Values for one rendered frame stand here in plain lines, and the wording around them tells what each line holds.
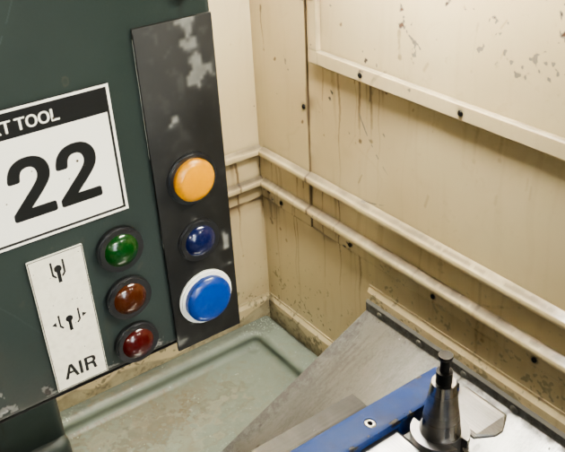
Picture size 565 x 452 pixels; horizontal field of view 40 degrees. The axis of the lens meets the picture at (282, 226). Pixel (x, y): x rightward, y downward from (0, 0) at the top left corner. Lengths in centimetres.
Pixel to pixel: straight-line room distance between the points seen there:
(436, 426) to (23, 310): 52
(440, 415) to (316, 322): 106
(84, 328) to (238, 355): 154
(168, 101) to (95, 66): 4
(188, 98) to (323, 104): 114
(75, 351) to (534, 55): 85
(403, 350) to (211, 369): 56
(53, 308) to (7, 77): 13
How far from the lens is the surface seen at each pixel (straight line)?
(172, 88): 41
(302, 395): 159
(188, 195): 43
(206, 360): 193
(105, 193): 41
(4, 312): 42
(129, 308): 44
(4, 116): 38
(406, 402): 90
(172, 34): 40
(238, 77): 171
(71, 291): 43
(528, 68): 116
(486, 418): 90
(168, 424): 182
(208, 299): 47
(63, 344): 44
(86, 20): 38
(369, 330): 162
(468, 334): 146
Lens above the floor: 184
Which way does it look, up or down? 30 degrees down
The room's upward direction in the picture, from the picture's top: 3 degrees counter-clockwise
